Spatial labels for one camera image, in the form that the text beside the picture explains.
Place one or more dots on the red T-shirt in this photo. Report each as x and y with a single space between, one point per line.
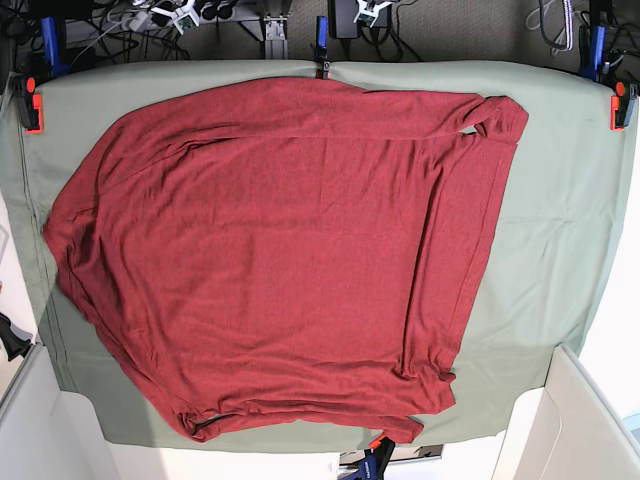
288 249

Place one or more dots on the blue clamp top middle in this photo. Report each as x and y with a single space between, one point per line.
321 49

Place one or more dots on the blue orange clamp bottom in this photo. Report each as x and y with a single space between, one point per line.
375 461

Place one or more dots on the green table cloth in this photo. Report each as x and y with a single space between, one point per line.
561 220

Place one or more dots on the white power strip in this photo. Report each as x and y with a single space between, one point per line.
135 21

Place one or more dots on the white bin right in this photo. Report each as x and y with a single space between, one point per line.
566 429

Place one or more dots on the blue clamp top left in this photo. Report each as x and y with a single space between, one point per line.
51 47

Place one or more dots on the orange black clamp far left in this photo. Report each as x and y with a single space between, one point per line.
29 103

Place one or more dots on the orange black clamp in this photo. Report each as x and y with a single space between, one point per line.
622 103
29 103

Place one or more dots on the black clamp left edge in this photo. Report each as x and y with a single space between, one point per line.
14 345

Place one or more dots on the orange black clamp far right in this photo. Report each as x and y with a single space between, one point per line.
622 103

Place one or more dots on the blue clamp top right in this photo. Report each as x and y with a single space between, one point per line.
591 49

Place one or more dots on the metal table leg bracket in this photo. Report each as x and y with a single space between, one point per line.
267 23

